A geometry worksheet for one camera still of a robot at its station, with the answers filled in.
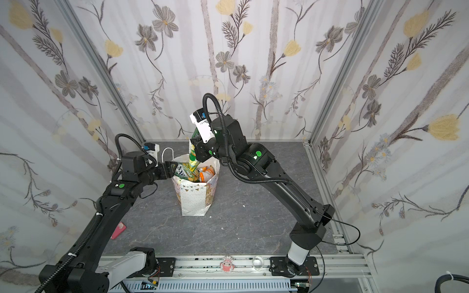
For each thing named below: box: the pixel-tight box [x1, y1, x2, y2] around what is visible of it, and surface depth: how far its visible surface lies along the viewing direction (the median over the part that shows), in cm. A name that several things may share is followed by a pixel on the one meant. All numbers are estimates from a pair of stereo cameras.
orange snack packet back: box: [196, 164, 216, 183], surface depth 81 cm
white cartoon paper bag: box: [171, 153, 221, 217], surface depth 79 cm
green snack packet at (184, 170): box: [173, 162, 201, 183], surface depth 81 cm
